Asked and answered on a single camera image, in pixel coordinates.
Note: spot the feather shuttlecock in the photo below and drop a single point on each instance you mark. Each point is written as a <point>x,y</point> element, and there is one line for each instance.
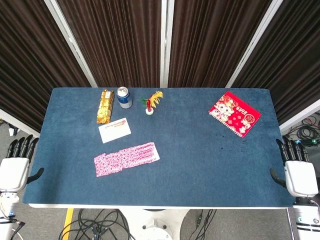
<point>150,106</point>

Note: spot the pink patterned cloth strip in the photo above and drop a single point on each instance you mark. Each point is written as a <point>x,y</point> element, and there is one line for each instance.
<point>127,158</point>

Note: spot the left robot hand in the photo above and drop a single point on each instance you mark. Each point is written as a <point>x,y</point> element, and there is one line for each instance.
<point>13,172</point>

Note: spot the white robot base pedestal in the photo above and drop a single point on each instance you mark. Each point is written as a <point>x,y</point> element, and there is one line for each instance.
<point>155,225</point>

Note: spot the blue silver soda can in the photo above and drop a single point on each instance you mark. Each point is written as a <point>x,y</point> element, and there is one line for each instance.
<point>124,98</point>

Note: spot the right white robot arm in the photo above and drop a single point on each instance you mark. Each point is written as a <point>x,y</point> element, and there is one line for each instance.
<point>306,220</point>

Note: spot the white partition frame post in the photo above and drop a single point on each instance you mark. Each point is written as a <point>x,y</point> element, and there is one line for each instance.
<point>254,42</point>
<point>70,42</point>
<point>165,37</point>

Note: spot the white envelope with red print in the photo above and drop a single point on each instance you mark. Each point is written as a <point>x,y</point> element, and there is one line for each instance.
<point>115,131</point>

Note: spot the gold foil snack package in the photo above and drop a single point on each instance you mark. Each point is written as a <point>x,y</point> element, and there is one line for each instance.
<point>105,107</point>

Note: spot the blue table cloth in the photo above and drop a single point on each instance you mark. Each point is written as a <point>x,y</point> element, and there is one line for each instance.
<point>187,162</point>

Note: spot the red spiral desk calendar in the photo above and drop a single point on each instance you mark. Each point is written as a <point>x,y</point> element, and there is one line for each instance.
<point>235,113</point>

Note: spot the yellow floor tape strip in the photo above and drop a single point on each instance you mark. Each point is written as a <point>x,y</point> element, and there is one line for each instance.
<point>68,220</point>

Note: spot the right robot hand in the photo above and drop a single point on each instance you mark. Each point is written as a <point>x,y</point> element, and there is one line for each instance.
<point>300,177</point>

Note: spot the dark brown pleated curtain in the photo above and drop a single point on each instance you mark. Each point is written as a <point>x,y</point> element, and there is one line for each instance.
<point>212,37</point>
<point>25,62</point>
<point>295,62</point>
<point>112,37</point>

